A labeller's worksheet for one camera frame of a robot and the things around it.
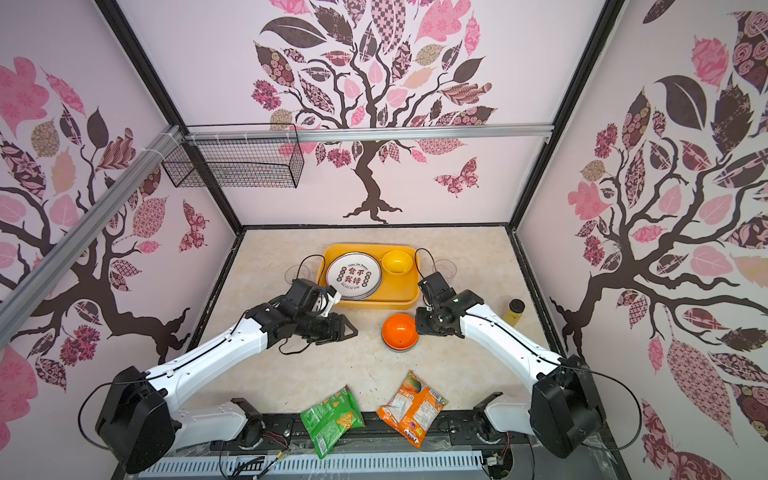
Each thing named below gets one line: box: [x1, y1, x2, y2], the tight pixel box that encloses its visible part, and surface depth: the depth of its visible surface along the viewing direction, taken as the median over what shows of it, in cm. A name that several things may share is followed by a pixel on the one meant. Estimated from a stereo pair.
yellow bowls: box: [382, 250, 413, 275], surface depth 106 cm
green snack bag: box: [300, 385, 366, 459], surface depth 74 cm
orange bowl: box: [381, 313, 419, 351], surface depth 89 cm
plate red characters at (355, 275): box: [326, 251, 383, 301], surface depth 104 cm
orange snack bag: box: [377, 370, 449, 448], surface depth 76 cm
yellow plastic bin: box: [318, 244, 421, 310], surface depth 101 cm
